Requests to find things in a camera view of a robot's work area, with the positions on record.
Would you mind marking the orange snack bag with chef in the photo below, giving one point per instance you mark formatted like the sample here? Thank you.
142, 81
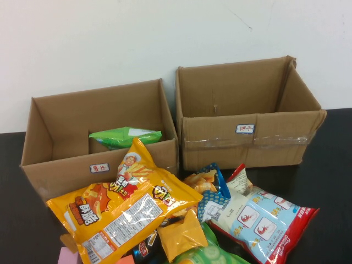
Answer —
134, 162

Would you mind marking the blue polka dot snack bag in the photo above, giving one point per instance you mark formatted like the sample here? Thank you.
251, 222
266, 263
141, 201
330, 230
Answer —
211, 200

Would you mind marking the orange potato stick snack bag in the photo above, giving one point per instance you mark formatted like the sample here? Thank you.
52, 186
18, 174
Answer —
123, 220

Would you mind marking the small orange snack pack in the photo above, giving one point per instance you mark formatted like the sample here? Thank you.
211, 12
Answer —
178, 236

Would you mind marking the black snack bag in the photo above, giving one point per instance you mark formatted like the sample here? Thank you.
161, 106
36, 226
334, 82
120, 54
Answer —
145, 247

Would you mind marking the green cucumber snack bag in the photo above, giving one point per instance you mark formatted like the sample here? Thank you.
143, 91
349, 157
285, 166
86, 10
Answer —
211, 254

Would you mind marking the cardboard box with biscuit label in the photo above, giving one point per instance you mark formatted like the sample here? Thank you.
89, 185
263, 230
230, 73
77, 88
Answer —
220, 154

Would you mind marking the white sticker reading biscuit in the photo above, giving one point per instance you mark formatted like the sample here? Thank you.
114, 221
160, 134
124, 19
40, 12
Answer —
245, 129

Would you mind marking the white sticker reading chips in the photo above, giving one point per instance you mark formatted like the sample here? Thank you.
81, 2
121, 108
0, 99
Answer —
99, 167

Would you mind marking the cardboard box with chips label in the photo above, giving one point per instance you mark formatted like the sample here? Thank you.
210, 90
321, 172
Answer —
68, 118

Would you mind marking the red and blue shrimp chips bag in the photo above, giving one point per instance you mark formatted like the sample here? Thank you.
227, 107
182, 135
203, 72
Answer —
261, 220

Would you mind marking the orange foam block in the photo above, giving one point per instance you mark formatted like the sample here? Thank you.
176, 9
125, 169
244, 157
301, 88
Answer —
126, 259

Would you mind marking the black table mat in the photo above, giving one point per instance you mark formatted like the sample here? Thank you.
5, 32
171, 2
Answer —
316, 192

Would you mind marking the pink foam block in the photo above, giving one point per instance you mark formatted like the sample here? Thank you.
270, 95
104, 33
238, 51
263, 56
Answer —
68, 256

